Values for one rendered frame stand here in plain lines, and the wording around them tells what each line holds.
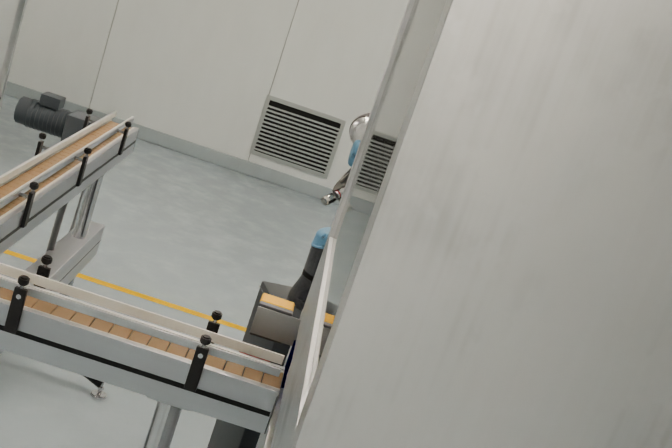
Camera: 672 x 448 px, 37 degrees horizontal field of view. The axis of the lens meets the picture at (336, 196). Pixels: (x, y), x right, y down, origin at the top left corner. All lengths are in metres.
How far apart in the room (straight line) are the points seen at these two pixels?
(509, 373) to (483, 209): 0.18
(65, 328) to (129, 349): 0.13
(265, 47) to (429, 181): 6.27
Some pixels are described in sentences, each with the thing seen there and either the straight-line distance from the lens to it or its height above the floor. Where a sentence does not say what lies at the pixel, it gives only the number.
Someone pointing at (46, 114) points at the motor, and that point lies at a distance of 3.61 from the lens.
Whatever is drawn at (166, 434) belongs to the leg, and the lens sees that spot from 2.06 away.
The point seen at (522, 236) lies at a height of 1.53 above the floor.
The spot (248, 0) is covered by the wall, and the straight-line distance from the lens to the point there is 7.26.
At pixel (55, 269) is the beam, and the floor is 0.55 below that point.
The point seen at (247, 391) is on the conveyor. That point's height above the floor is 0.92.
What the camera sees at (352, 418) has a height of 1.29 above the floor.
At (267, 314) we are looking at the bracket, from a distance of 2.06.
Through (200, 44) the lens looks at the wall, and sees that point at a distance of 7.33.
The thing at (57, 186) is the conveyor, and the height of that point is 0.93.
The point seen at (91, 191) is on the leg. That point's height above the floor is 0.73.
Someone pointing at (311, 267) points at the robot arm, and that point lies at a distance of 2.78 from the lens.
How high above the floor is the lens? 1.75
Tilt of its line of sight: 13 degrees down
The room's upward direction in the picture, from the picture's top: 19 degrees clockwise
